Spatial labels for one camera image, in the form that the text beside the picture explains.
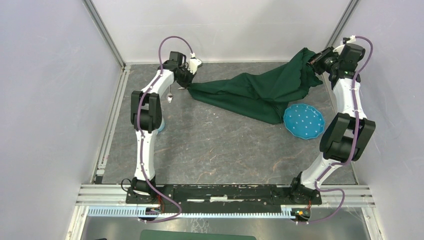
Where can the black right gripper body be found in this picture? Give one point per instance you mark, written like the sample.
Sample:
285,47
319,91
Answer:
326,61

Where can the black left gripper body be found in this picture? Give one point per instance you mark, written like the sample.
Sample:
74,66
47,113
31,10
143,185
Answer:
186,76

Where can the dark green cloth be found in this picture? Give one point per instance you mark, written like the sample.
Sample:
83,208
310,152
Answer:
263,97

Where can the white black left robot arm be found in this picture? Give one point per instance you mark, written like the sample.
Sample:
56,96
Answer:
146,114

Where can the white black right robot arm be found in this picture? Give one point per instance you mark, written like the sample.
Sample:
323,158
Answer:
350,130

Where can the silver spoon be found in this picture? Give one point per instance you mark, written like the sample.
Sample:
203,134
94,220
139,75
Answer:
169,95

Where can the white blue mug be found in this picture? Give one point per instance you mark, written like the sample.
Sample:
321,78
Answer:
162,126

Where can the blue polka dot plate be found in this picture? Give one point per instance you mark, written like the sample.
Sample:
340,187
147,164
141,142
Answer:
304,121

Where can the green mat at bottom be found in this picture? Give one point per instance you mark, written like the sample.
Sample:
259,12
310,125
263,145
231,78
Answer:
175,235

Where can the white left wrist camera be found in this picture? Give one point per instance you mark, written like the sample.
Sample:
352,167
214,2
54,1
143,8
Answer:
194,63

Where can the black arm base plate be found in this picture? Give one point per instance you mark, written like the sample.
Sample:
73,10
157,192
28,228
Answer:
234,199

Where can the aluminium frame rails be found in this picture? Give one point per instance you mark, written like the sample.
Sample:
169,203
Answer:
81,212

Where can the blue slotted cable duct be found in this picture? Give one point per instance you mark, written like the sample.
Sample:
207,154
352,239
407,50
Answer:
150,212

